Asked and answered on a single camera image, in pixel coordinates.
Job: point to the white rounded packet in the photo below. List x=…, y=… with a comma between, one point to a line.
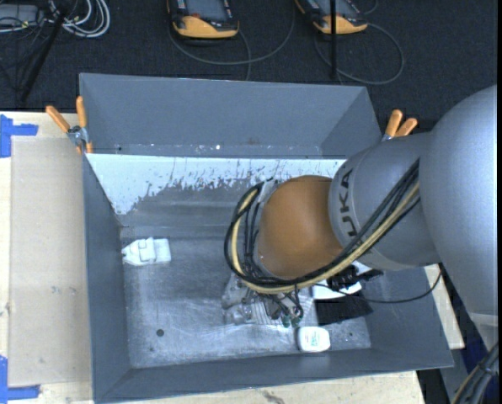
x=313, y=339

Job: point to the black rectangular pad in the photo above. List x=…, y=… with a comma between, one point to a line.
x=341, y=309

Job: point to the white plastic block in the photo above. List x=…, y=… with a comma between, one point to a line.
x=146, y=251

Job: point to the grey metal bin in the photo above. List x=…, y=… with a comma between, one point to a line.
x=200, y=116

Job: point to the brown cardboard board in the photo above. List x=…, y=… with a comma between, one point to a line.
x=44, y=246

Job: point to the black cylinder on white bracket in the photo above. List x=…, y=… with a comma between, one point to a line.
x=347, y=279

